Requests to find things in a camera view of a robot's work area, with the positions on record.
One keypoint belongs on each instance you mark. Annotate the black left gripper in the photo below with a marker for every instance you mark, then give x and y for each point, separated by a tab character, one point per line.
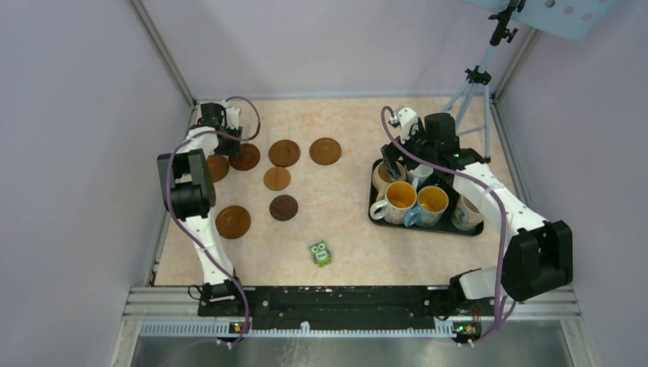
232	150

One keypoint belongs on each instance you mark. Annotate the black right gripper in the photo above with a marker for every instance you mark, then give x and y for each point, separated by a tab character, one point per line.
392	154

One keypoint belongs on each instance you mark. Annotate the blue mug yellow inside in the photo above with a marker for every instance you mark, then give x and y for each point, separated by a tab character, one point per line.
432	202

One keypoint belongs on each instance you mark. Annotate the white mug yellow inside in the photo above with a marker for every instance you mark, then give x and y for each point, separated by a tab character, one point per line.
393	203

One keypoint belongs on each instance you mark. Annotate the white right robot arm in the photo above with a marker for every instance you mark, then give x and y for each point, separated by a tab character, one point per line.
534	256

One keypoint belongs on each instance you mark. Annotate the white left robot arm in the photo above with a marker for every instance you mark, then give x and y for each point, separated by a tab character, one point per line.
189	194

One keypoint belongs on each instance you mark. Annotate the light wooden coaster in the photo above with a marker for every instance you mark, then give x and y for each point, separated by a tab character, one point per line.
277	178

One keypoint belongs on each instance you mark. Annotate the dark brown coaster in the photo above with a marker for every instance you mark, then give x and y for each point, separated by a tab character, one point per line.
283	207

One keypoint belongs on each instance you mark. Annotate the plain white mug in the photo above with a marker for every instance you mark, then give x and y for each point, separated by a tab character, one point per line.
417	176

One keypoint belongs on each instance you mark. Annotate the beige round mug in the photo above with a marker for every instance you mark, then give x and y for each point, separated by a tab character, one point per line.
381	178

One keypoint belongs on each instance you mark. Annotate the tall cream patterned mug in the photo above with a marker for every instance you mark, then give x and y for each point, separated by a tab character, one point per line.
466	216

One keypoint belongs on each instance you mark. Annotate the green owl figure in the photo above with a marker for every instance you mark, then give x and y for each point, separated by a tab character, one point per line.
320	254

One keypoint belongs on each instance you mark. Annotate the light blue perforated panel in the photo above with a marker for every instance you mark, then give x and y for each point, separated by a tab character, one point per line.
572	20

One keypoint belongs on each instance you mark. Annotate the blue camera tripod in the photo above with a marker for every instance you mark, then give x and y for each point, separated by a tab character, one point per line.
480	77

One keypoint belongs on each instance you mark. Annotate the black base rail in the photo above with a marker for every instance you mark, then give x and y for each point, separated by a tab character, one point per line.
362	308

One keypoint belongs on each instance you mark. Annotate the white cable duct strip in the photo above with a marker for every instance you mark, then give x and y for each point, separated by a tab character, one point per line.
223	329

